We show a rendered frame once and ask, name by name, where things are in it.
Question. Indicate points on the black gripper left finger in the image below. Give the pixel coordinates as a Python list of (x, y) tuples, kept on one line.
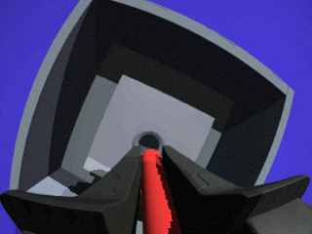
[(108, 207)]

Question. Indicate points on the dark grey open box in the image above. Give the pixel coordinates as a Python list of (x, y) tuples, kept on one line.
[(103, 39)]

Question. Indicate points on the red peg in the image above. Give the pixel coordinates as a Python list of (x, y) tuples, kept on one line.
[(159, 214)]

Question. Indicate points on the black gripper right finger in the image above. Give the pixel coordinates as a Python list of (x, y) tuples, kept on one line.
[(208, 204)]

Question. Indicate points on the grey plate with hole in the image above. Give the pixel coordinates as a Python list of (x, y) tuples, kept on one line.
[(137, 110)]

